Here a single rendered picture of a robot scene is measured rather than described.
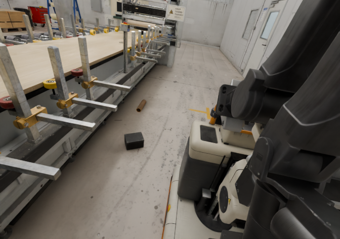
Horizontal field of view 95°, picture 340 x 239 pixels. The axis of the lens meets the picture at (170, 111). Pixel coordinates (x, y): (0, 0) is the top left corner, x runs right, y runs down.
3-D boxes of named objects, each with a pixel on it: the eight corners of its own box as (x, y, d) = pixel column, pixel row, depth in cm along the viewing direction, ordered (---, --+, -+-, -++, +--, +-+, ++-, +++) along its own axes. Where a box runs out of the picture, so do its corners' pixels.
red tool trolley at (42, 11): (52, 27, 805) (48, 8, 763) (42, 27, 740) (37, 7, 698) (43, 25, 802) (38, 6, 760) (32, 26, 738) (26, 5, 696)
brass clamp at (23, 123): (49, 115, 84) (47, 107, 81) (26, 131, 72) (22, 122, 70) (38, 113, 84) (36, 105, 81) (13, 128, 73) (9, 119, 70)
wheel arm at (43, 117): (96, 129, 80) (95, 123, 77) (92, 133, 77) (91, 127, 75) (16, 112, 82) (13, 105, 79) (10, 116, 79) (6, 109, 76)
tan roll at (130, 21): (173, 32, 444) (174, 27, 437) (173, 32, 433) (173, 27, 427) (125, 23, 450) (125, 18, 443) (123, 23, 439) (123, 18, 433)
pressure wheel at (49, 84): (44, 98, 99) (39, 81, 93) (54, 93, 106) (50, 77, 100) (55, 101, 98) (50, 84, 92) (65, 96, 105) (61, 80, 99)
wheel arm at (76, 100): (117, 110, 103) (117, 104, 100) (115, 113, 100) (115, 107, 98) (54, 98, 105) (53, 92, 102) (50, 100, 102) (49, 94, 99)
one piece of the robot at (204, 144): (176, 177, 137) (200, 90, 93) (239, 190, 134) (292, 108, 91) (171, 218, 108) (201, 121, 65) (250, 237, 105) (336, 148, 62)
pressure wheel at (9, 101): (3, 122, 76) (-7, 101, 70) (13, 113, 83) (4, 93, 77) (23, 122, 78) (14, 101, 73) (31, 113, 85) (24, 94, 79)
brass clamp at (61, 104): (79, 100, 107) (78, 93, 104) (66, 110, 95) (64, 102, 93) (71, 98, 107) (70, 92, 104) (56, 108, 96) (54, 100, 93)
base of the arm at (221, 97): (262, 92, 44) (220, 84, 45) (282, 84, 36) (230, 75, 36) (257, 123, 43) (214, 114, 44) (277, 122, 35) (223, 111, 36)
